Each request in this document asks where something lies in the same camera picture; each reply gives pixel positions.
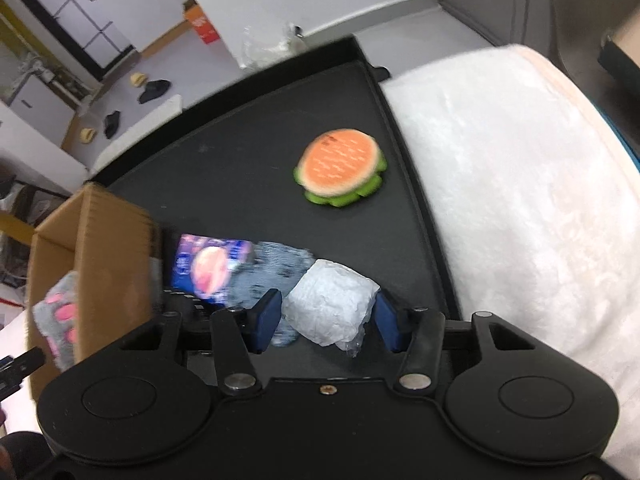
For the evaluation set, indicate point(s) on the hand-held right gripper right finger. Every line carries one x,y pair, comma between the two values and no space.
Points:
387,324

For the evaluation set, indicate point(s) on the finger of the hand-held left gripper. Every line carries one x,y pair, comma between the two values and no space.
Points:
17,367

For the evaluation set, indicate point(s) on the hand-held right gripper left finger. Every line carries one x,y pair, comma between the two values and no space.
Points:
265,320

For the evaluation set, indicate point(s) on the grey patterned cloth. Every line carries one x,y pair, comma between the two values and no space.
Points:
272,267

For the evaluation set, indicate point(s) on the white plastic-wrapped tissue pack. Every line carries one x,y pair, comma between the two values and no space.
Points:
332,302

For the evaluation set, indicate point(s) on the grey cat paw plush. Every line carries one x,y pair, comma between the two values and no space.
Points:
57,317

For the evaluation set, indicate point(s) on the purple printed packet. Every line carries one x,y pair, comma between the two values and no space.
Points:
210,267

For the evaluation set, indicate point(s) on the cardboard box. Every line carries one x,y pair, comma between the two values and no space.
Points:
107,260

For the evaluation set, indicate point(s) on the black tray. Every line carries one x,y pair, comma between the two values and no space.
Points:
235,160

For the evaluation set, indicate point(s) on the hamburger plush toy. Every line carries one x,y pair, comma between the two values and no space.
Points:
340,165

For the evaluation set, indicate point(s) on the white fluffy blanket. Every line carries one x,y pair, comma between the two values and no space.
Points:
515,210

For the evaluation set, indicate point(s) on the white floor mat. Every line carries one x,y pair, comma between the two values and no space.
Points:
150,122

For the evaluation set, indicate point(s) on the yellow slipper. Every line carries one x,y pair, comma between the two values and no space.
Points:
137,79
87,135

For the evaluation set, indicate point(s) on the black slipper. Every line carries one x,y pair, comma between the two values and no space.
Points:
154,91
112,125

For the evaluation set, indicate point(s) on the white low cabinet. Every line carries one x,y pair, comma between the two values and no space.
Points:
40,105

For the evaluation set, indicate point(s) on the clear plastic bag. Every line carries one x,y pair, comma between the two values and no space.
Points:
262,47

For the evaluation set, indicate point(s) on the orange carton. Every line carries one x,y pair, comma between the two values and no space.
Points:
202,24

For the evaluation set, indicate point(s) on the black framed glass door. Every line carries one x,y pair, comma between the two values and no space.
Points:
75,10

